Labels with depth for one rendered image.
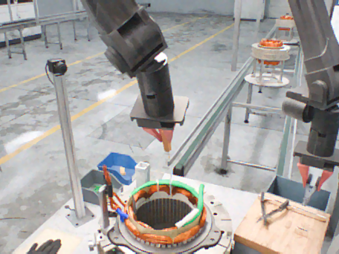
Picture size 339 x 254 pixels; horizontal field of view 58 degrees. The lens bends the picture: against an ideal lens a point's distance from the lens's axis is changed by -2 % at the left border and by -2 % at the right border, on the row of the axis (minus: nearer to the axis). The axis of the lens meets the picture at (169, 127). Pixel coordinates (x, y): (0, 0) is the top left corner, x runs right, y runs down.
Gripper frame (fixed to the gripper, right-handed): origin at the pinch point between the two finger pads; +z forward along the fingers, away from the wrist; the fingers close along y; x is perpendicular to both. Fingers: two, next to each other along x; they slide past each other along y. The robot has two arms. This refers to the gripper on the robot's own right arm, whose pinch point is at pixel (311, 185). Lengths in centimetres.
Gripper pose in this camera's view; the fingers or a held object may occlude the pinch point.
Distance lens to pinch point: 80.7
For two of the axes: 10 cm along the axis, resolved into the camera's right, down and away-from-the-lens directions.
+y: -8.5, -2.2, 4.9
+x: -5.3, 3.5, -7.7
